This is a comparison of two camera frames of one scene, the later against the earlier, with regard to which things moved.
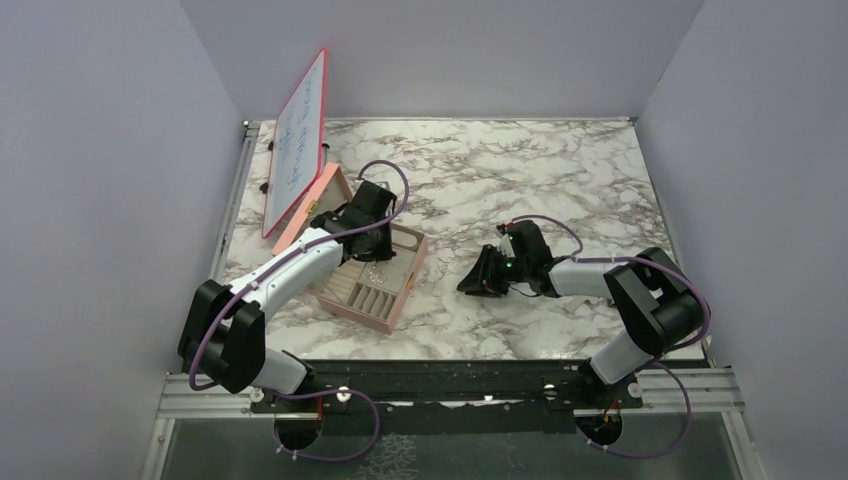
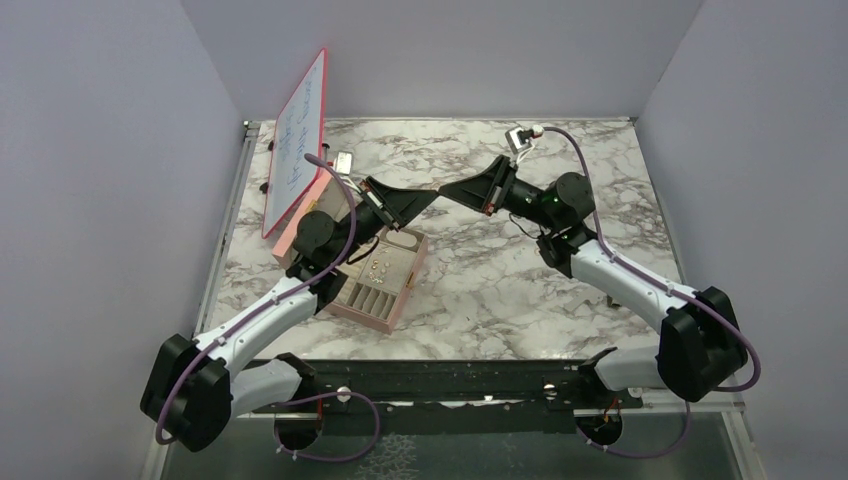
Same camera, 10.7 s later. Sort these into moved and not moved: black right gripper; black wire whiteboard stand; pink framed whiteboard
Moved: black right gripper
Not moved: pink framed whiteboard; black wire whiteboard stand
